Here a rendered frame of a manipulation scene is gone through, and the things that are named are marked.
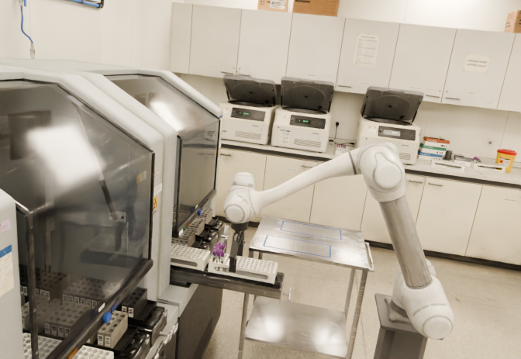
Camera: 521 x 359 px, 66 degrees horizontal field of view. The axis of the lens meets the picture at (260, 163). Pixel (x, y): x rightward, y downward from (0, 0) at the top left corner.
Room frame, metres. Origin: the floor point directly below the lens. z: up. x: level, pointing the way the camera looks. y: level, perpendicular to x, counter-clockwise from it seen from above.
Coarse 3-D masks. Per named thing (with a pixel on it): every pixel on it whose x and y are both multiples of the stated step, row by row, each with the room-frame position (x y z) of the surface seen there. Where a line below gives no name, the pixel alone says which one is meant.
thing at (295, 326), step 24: (264, 216) 2.28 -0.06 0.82; (264, 240) 1.94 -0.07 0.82; (288, 240) 1.98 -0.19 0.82; (312, 240) 2.01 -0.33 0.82; (336, 240) 2.04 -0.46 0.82; (360, 240) 2.07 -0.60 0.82; (336, 264) 1.79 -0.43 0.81; (360, 264) 1.79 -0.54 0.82; (360, 288) 1.77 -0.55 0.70; (264, 312) 2.10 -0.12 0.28; (288, 312) 2.12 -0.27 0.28; (312, 312) 2.15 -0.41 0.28; (336, 312) 2.18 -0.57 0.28; (360, 312) 1.77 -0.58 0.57; (240, 336) 1.86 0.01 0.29; (264, 336) 1.89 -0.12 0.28; (288, 336) 1.91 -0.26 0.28; (312, 336) 1.93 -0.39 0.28; (336, 336) 1.96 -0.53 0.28
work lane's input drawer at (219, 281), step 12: (180, 276) 1.58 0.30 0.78; (192, 276) 1.57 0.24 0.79; (204, 276) 1.57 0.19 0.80; (216, 276) 1.57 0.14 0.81; (228, 276) 1.56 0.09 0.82; (276, 276) 1.59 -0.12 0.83; (228, 288) 1.55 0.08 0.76; (240, 288) 1.54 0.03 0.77; (252, 288) 1.54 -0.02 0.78; (264, 288) 1.53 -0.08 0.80; (276, 288) 1.52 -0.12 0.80; (288, 300) 1.53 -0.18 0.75
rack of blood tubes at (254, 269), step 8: (216, 264) 1.58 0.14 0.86; (224, 264) 1.57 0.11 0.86; (240, 264) 1.59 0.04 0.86; (248, 264) 1.59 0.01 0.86; (256, 264) 1.61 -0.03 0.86; (264, 264) 1.62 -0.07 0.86; (272, 264) 1.62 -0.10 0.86; (216, 272) 1.58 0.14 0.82; (224, 272) 1.57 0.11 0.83; (232, 272) 1.59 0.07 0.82; (240, 272) 1.62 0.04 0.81; (248, 272) 1.63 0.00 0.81; (256, 272) 1.55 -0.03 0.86; (264, 272) 1.55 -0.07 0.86; (272, 272) 1.55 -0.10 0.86; (256, 280) 1.55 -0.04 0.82; (264, 280) 1.55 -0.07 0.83; (272, 280) 1.54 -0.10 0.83
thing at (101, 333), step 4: (116, 312) 1.15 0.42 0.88; (120, 312) 1.16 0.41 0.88; (112, 316) 1.13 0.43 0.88; (116, 316) 1.13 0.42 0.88; (112, 320) 1.11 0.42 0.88; (104, 324) 1.09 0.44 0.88; (108, 324) 1.10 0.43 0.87; (104, 328) 1.08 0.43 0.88; (108, 328) 1.08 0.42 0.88; (100, 332) 1.05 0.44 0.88; (104, 332) 1.06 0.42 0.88; (100, 336) 1.05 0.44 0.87; (104, 336) 1.06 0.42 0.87; (100, 340) 1.05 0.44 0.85; (104, 340) 1.06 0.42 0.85; (100, 344) 1.05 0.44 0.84; (104, 344) 1.06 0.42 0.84
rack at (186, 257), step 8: (176, 248) 1.68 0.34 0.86; (184, 248) 1.68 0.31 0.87; (192, 248) 1.69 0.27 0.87; (176, 256) 1.60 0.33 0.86; (184, 256) 1.62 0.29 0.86; (192, 256) 1.62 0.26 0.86; (200, 256) 1.62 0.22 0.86; (208, 256) 1.65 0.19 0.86; (176, 264) 1.60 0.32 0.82; (184, 264) 1.60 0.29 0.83; (192, 264) 1.64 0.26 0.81; (200, 264) 1.59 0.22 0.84
